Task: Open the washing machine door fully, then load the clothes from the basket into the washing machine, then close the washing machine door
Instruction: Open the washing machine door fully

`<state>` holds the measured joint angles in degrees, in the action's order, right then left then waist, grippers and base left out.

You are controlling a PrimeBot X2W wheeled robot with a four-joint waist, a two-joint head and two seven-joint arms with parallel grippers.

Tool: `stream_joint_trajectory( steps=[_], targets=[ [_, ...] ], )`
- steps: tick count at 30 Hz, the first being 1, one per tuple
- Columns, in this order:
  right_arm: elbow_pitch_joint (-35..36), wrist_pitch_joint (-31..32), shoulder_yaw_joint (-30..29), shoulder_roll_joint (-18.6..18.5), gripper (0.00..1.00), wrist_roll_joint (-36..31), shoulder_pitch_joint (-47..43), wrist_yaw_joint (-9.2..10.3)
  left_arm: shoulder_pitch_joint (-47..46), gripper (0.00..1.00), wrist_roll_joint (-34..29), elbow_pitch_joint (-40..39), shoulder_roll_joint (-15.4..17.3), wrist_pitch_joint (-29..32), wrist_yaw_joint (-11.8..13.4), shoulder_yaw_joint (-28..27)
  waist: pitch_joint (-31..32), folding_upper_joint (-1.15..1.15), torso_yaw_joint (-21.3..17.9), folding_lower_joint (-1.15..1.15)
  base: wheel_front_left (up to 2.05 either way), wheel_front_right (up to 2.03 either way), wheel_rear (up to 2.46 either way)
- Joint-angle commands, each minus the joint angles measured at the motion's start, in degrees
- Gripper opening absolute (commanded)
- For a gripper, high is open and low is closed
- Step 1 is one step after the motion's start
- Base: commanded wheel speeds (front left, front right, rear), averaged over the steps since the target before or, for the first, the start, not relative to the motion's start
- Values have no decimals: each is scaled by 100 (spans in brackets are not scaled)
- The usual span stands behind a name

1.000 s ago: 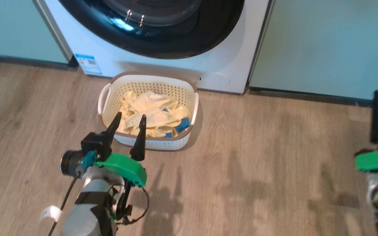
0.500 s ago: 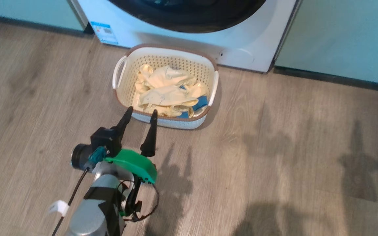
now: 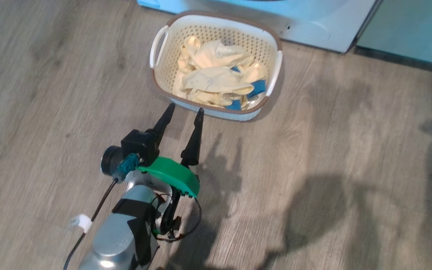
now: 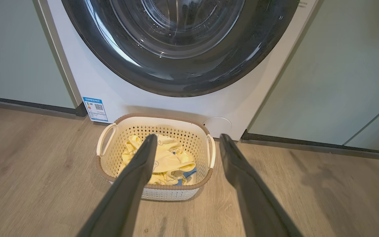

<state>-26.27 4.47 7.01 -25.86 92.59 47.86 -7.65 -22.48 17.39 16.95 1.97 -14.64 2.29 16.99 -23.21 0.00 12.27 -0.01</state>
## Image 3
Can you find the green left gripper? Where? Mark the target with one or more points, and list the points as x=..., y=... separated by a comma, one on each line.
x=174, y=174

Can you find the cream printed garment blue cuffs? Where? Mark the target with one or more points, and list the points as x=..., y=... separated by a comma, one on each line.
x=216, y=80

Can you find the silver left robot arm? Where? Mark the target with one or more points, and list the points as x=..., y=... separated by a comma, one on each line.
x=114, y=232

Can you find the cream perforated laundry basket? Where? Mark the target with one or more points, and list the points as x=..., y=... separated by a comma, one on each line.
x=163, y=56

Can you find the white washing machine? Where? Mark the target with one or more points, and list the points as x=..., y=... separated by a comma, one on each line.
x=313, y=22

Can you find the pale green cabinet door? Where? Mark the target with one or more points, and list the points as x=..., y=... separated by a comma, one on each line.
x=411, y=26

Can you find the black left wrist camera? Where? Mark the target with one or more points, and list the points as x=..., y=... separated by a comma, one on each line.
x=139, y=146

